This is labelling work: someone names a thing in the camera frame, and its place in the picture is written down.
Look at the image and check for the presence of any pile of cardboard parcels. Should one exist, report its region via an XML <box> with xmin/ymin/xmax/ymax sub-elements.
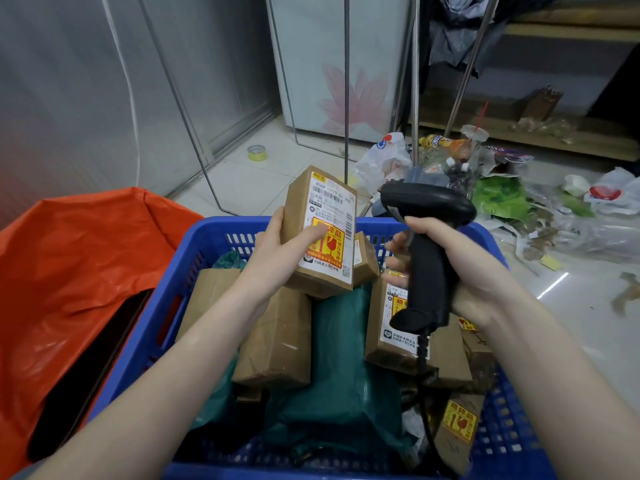
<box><xmin>175</xmin><ymin>232</ymin><xmax>499</xmax><ymax>478</ymax></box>

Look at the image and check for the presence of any clear plastic wrap heap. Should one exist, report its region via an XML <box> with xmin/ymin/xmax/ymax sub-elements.
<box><xmin>519</xmin><ymin>194</ymin><xmax>640</xmax><ymax>265</ymax></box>

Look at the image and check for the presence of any white cable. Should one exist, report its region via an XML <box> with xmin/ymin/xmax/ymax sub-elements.
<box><xmin>99</xmin><ymin>0</ymin><xmax>141</xmax><ymax>189</ymax></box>

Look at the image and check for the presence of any green plastic bag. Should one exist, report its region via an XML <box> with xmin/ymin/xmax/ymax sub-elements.
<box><xmin>471</xmin><ymin>175</ymin><xmax>531</xmax><ymax>223</ymax></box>

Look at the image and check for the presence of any person's right forearm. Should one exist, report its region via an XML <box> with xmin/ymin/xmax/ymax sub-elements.
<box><xmin>479</xmin><ymin>289</ymin><xmax>640</xmax><ymax>480</ymax></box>

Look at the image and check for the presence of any brown paper scrap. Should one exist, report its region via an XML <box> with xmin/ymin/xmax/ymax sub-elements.
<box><xmin>611</xmin><ymin>272</ymin><xmax>640</xmax><ymax>317</ymax></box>

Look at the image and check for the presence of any person's left forearm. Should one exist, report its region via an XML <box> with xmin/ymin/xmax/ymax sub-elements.
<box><xmin>27</xmin><ymin>289</ymin><xmax>273</xmax><ymax>480</ymax></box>

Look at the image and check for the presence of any shiny steel tube frame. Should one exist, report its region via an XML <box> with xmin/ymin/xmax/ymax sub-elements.
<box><xmin>263</xmin><ymin>0</ymin><xmax>421</xmax><ymax>168</ymax></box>

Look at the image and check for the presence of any person's left hand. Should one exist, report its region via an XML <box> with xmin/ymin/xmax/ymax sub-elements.
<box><xmin>236</xmin><ymin>206</ymin><xmax>331</xmax><ymax>321</ymax></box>

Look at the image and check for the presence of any white fridge pink flower print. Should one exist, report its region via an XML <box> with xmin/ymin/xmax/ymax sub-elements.
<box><xmin>267</xmin><ymin>0</ymin><xmax>419</xmax><ymax>145</ymax></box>

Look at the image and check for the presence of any white bag with red lid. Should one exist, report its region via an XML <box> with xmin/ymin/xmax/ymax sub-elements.
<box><xmin>583</xmin><ymin>167</ymin><xmax>640</xmax><ymax>217</ymax></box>

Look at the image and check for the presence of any white bag red blue logo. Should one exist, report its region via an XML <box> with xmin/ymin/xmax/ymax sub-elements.
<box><xmin>353</xmin><ymin>132</ymin><xmax>413</xmax><ymax>193</ymax></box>

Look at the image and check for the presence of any plastic cup red straw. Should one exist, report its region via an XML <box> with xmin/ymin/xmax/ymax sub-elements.
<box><xmin>459</xmin><ymin>100</ymin><xmax>490</xmax><ymax>155</ymax></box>

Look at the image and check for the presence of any dark metal tube frame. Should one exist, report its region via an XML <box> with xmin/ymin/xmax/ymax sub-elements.
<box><xmin>135</xmin><ymin>0</ymin><xmax>351</xmax><ymax>217</ymax></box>

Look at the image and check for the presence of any heap of torn paper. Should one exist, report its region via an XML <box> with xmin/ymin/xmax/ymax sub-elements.
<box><xmin>515</xmin><ymin>222</ymin><xmax>559</xmax><ymax>261</ymax></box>

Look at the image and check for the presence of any crumpled clear plastic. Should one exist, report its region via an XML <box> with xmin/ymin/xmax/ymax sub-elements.
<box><xmin>509</xmin><ymin>117</ymin><xmax>581</xmax><ymax>145</ymax></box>

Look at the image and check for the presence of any grey cloth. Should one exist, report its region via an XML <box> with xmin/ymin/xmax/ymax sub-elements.
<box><xmin>427</xmin><ymin>0</ymin><xmax>506</xmax><ymax>75</ymax></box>

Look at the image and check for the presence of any small brown carton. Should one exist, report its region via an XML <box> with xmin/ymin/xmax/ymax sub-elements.
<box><xmin>519</xmin><ymin>84</ymin><xmax>565</xmax><ymax>123</ymax></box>

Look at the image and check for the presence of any orange snack packet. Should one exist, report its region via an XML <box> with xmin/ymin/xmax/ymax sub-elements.
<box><xmin>419</xmin><ymin>133</ymin><xmax>473</xmax><ymax>161</ymax></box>

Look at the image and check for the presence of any black barcode scanner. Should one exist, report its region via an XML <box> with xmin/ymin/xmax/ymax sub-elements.
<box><xmin>379</xmin><ymin>179</ymin><xmax>477</xmax><ymax>337</ymax></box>

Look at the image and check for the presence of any steel pole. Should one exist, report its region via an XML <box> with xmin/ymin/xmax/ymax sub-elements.
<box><xmin>442</xmin><ymin>0</ymin><xmax>502</xmax><ymax>139</ymax></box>

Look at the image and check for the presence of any dark green mailer bag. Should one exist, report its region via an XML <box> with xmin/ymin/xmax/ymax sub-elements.
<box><xmin>189</xmin><ymin>249</ymin><xmax>416</xmax><ymax>461</ymax></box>

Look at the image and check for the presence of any person's right hand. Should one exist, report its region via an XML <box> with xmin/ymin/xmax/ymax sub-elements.
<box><xmin>385</xmin><ymin>216</ymin><xmax>525</xmax><ymax>333</ymax></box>

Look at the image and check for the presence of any white paper bowl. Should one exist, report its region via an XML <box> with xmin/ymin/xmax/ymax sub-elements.
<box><xmin>562</xmin><ymin>174</ymin><xmax>591</xmax><ymax>198</ymax></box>

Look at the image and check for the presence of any dark patterned plastic bag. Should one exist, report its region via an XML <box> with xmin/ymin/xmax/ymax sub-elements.
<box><xmin>439</xmin><ymin>164</ymin><xmax>481</xmax><ymax>201</ymax></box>

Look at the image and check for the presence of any orange plastic bag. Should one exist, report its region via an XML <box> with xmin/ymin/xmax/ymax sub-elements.
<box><xmin>0</xmin><ymin>187</ymin><xmax>205</xmax><ymax>480</ymax></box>

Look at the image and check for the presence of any red blue snack packet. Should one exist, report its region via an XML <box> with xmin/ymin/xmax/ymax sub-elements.
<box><xmin>487</xmin><ymin>144</ymin><xmax>535</xmax><ymax>171</ymax></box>

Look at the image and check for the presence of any green plastic scrap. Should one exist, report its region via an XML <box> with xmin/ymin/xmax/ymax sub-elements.
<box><xmin>557</xmin><ymin>192</ymin><xmax>596</xmax><ymax>218</ymax></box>

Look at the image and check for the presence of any wooden shelf unit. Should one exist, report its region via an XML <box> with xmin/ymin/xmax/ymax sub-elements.
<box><xmin>409</xmin><ymin>14</ymin><xmax>640</xmax><ymax>163</ymax></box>

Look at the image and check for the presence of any blue plastic basket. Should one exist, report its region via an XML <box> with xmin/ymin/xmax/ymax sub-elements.
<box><xmin>87</xmin><ymin>216</ymin><xmax>559</xmax><ymax>480</ymax></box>

